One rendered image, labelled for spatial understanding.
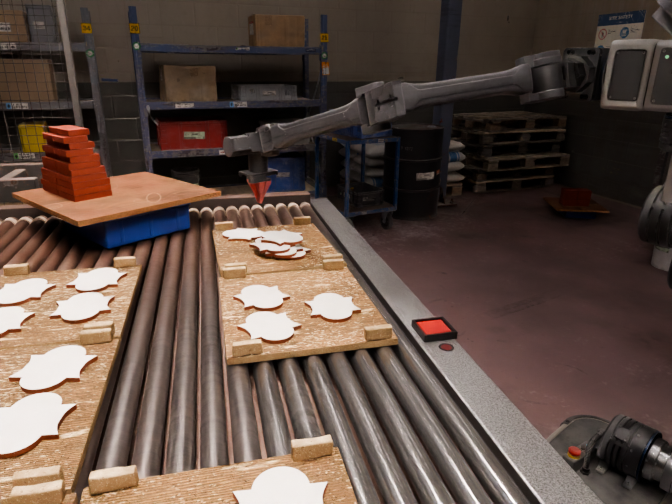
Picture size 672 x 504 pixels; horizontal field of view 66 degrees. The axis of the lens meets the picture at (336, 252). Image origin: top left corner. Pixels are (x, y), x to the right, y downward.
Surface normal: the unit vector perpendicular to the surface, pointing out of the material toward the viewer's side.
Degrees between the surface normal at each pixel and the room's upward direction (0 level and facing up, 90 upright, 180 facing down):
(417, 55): 90
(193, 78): 94
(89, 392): 0
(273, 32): 89
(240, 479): 0
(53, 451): 0
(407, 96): 76
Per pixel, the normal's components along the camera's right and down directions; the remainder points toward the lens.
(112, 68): 0.36, 0.33
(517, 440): 0.01, -0.94
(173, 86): 0.58, 0.18
